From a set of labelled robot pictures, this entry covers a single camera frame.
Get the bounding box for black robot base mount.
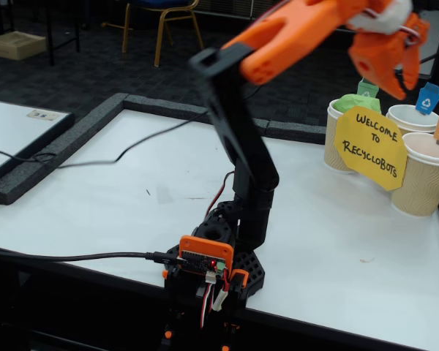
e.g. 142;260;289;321
160;215;266;351

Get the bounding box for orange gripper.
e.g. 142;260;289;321
349;12;431;100

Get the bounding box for cardboard box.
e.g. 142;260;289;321
0;31;48;61

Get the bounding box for green recycle bin sign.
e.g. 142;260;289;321
357;78;380;99

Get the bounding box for orange controller board holder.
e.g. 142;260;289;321
178;235;235;282

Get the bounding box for black metal table legs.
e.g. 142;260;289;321
43;0;82;67

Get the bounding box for gold frame blue chair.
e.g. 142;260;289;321
101;0;208;68

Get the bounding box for servo wire bundle with connector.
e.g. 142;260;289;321
199;272;230;330

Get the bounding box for green paper wad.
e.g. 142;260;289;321
332;94;383;114

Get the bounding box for short black foam border strip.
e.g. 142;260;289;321
266;119;327;146

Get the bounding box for black usb cable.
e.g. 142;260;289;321
0;244;179;266

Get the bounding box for blue recycle bin sign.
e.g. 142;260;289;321
415;82;439;114

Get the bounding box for yellow handwritten welcome sign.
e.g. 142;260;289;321
333;105;409;192

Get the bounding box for pale label sticker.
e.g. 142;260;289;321
26;109;61;121

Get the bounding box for white board with black frame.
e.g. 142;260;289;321
0;97;75;187

